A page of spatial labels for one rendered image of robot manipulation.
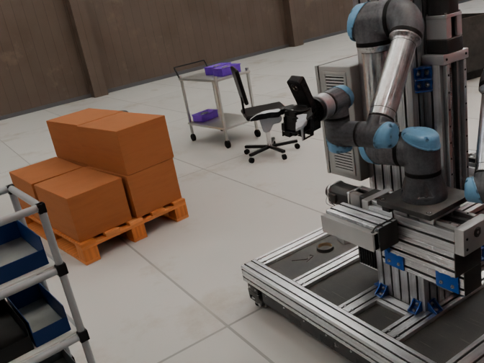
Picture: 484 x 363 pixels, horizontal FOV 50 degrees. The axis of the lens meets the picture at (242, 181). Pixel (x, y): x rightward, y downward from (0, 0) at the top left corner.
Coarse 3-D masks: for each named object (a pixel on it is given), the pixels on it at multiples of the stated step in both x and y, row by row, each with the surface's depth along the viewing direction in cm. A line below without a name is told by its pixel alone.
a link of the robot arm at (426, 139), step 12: (408, 132) 169; (420, 132) 168; (432, 132) 168; (396, 144) 171; (408, 144) 167; (420, 144) 165; (432, 144) 165; (396, 156) 171; (408, 156) 168; (420, 156) 166; (432, 156) 166; (408, 168) 170; (420, 168) 167; (432, 168) 167
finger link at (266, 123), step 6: (258, 114) 140; (264, 114) 140; (270, 114) 141; (276, 114) 141; (252, 120) 140; (264, 120) 142; (270, 120) 142; (276, 120) 143; (264, 126) 143; (270, 126) 143; (264, 132) 143
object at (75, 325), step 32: (0, 192) 207; (0, 224) 173; (0, 256) 196; (32, 256) 186; (0, 288) 178; (32, 288) 218; (64, 288) 191; (0, 320) 205; (32, 320) 206; (64, 320) 198; (0, 352) 185; (32, 352) 190; (64, 352) 226
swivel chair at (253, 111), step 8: (232, 72) 506; (240, 80) 480; (240, 88) 483; (240, 96) 505; (264, 104) 527; (272, 104) 521; (280, 104) 514; (248, 112) 505; (256, 112) 499; (248, 120) 492; (272, 144) 524; (280, 144) 523; (296, 144) 526; (248, 152) 538; (256, 152) 510; (280, 152) 502; (248, 160) 508
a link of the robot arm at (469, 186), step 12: (480, 84) 157; (480, 108) 157; (480, 120) 155; (480, 132) 154; (480, 144) 153; (480, 156) 151; (480, 168) 150; (468, 180) 152; (480, 180) 149; (468, 192) 151; (480, 192) 149
